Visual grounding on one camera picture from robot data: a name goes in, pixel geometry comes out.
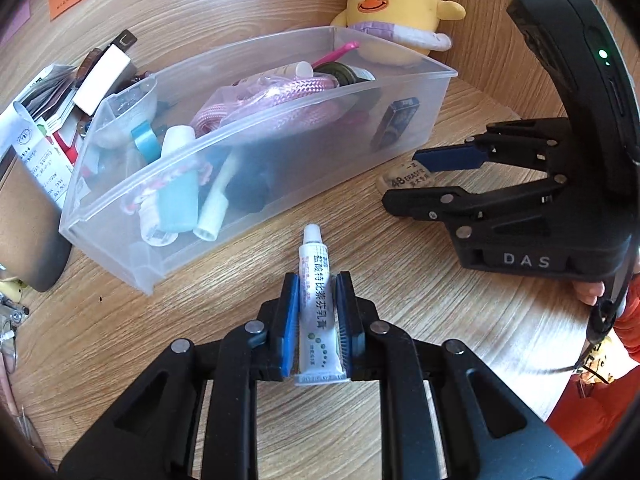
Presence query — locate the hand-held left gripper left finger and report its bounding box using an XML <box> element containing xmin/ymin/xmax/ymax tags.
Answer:
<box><xmin>57</xmin><ymin>272</ymin><xmax>301</xmax><ymax>480</ymax></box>

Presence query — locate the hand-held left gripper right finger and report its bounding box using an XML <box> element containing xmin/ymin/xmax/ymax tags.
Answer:
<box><xmin>336</xmin><ymin>271</ymin><xmax>583</xmax><ymax>480</ymax></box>

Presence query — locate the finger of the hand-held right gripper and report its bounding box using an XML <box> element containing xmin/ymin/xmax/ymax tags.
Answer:
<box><xmin>414</xmin><ymin>117</ymin><xmax>571</xmax><ymax>183</ymax></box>
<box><xmin>382</xmin><ymin>175</ymin><xmax>623</xmax><ymax>251</ymax></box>

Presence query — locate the white ointment tube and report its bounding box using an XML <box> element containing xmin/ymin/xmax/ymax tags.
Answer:
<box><xmin>294</xmin><ymin>223</ymin><xmax>351</xmax><ymax>387</ymax></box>

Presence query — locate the beige eraser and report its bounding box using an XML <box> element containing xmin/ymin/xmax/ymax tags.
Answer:
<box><xmin>376</xmin><ymin>159</ymin><xmax>436</xmax><ymax>193</ymax></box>

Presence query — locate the small black box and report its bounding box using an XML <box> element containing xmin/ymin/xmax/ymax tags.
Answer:
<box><xmin>370</xmin><ymin>97</ymin><xmax>421</xmax><ymax>151</ymax></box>

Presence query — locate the clear plastic bin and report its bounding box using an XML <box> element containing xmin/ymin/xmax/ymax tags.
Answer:
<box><xmin>59</xmin><ymin>25</ymin><xmax>458</xmax><ymax>296</ymax></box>

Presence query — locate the pale yellow marker tube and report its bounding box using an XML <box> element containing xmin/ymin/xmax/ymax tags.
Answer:
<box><xmin>192</xmin><ymin>152</ymin><xmax>241</xmax><ymax>242</ymax></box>

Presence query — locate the dark green bottle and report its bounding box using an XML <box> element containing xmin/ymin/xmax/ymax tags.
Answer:
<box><xmin>312</xmin><ymin>61</ymin><xmax>376</xmax><ymax>111</ymax></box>

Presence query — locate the pink pen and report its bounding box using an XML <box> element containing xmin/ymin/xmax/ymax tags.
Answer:
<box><xmin>312</xmin><ymin>41</ymin><xmax>361</xmax><ymax>68</ymax></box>

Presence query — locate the light blue tube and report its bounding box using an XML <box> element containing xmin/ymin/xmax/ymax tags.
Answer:
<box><xmin>157</xmin><ymin>125</ymin><xmax>201</xmax><ymax>233</ymax></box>

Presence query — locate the pink rope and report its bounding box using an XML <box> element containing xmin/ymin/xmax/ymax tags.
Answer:
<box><xmin>192</xmin><ymin>72</ymin><xmax>351</xmax><ymax>141</ymax></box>

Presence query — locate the blue tape roll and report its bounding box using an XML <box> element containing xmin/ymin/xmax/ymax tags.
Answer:
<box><xmin>131</xmin><ymin>122</ymin><xmax>161</xmax><ymax>163</ymax></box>

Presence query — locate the person's right forearm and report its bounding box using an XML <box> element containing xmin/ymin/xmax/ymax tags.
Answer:
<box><xmin>545</xmin><ymin>270</ymin><xmax>640</xmax><ymax>466</ymax></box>

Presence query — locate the person's right hand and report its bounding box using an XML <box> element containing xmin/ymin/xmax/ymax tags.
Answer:
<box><xmin>572</xmin><ymin>280</ymin><xmax>607</xmax><ymax>307</ymax></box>

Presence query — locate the black small bottle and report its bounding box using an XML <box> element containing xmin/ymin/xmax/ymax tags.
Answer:
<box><xmin>225</xmin><ymin>152</ymin><xmax>281</xmax><ymax>213</ymax></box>

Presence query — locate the white labelled small bottle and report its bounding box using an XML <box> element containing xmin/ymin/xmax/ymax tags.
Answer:
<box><xmin>137</xmin><ymin>200</ymin><xmax>178</xmax><ymax>246</ymax></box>

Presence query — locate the yellow chick plush toy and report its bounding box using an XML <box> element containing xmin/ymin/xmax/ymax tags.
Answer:
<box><xmin>330</xmin><ymin>0</ymin><xmax>467</xmax><ymax>67</ymax></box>

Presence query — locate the small white container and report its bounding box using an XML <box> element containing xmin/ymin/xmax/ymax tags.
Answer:
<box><xmin>270</xmin><ymin>60</ymin><xmax>313</xmax><ymax>78</ymax></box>

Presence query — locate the yellow skull charm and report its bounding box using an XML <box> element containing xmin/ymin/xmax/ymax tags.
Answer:
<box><xmin>575</xmin><ymin>340</ymin><xmax>616</xmax><ymax>386</ymax></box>

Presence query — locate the white bowl of beads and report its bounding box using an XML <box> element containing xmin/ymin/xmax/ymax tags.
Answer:
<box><xmin>92</xmin><ymin>75</ymin><xmax>161</xmax><ymax>148</ymax></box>

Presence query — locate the brown lidded ceramic mug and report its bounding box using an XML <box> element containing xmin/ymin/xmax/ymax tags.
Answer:
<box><xmin>0</xmin><ymin>157</ymin><xmax>73</xmax><ymax>293</ymax></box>

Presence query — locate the metal nail clipper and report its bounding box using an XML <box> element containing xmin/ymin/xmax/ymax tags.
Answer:
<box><xmin>0</xmin><ymin>300</ymin><xmax>28</xmax><ymax>331</ymax></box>

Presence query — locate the pale yellow container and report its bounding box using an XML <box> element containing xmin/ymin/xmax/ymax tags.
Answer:
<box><xmin>0</xmin><ymin>272</ymin><xmax>26</xmax><ymax>306</ymax></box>

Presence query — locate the red box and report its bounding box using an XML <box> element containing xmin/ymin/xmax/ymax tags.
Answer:
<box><xmin>52</xmin><ymin>127</ymin><xmax>83</xmax><ymax>166</ymax></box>

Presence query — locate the white rectangular box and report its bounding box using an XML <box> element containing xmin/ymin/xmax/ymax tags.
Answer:
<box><xmin>74</xmin><ymin>44</ymin><xmax>132</xmax><ymax>115</ymax></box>

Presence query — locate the stack of paper leaflets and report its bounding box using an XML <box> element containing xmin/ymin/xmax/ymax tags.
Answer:
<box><xmin>0</xmin><ymin>62</ymin><xmax>83</xmax><ymax>211</ymax></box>

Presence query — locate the brown hair clip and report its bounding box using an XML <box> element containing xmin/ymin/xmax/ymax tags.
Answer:
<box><xmin>75</xmin><ymin>30</ymin><xmax>138</xmax><ymax>86</ymax></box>

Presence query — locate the purple sticky note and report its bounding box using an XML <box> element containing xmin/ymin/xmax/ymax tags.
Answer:
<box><xmin>5</xmin><ymin>0</ymin><xmax>33</xmax><ymax>41</ymax></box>

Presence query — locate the black wrist strap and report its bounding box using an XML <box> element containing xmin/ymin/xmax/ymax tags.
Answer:
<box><xmin>542</xmin><ymin>272</ymin><xmax>633</xmax><ymax>376</ymax></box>

